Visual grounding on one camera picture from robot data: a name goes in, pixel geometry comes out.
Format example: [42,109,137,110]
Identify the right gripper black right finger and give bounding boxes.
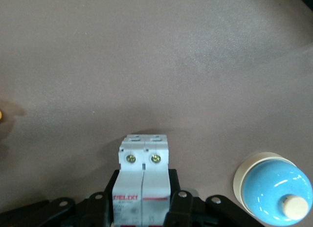
[162,168,267,227]

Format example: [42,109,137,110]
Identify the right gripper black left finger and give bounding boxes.
[0,168,121,227]

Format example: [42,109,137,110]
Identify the white red circuit breaker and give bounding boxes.
[112,133,172,227]

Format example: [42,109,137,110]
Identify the blue dome buzzer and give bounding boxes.
[232,151,313,226]

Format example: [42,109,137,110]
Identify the brown table mat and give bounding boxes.
[0,0,313,227]

